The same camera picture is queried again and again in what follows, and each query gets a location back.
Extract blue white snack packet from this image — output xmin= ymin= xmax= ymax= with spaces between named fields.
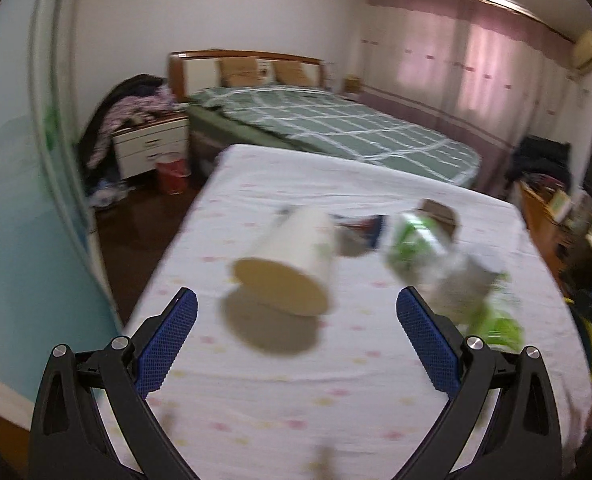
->
xmin=333 ymin=214 xmax=387 ymax=258

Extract brown bear pillow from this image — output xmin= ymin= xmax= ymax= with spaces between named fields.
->
xmin=274 ymin=61 xmax=311 ymax=86
xmin=218 ymin=57 xmax=262 ymax=87

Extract wooden desk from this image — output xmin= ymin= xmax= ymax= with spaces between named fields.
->
xmin=518 ymin=180 xmax=577 ymax=281

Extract clear plastic bottle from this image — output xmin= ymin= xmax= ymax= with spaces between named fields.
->
xmin=428 ymin=252 xmax=507 ymax=318

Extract pink white curtain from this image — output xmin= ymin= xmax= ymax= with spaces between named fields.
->
xmin=361 ymin=0 xmax=577 ymax=196

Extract small brown box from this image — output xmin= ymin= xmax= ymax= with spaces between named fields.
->
xmin=418 ymin=199 xmax=462 ymax=241

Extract dotted white tablecloth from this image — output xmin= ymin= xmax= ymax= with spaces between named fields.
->
xmin=93 ymin=144 xmax=592 ymax=480

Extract white blue bundle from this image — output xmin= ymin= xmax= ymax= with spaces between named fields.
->
xmin=88 ymin=177 xmax=127 ymax=209

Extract dark clothes pile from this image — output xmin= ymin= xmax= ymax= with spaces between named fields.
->
xmin=508 ymin=136 xmax=573 ymax=196

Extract white paper cup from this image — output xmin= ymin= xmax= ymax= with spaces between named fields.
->
xmin=231 ymin=205 xmax=338 ymax=317

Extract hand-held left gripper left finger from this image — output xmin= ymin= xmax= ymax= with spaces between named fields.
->
xmin=28 ymin=287 xmax=199 ymax=480

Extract wooden bed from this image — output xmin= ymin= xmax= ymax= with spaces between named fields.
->
xmin=168 ymin=50 xmax=482 ymax=196

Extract white wooden nightstand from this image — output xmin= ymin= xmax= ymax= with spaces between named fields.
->
xmin=112 ymin=112 xmax=191 ymax=181

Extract pile of clothes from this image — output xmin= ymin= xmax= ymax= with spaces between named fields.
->
xmin=78 ymin=74 xmax=167 ymax=171

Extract floral pink garment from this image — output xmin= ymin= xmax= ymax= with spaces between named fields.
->
xmin=87 ymin=87 xmax=177 ymax=168

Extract green checked duvet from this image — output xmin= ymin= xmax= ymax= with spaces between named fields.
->
xmin=188 ymin=86 xmax=481 ymax=181

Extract wall air conditioner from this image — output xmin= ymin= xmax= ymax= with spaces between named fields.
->
xmin=571 ymin=30 xmax=592 ymax=72

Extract red waste basket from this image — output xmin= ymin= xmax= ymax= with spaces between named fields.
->
xmin=154 ymin=152 xmax=189 ymax=196

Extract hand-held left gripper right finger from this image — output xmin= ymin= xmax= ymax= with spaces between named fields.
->
xmin=396 ymin=286 xmax=563 ymax=480

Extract sliding wardrobe door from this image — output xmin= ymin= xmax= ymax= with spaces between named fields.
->
xmin=0 ymin=0 xmax=127 ymax=333

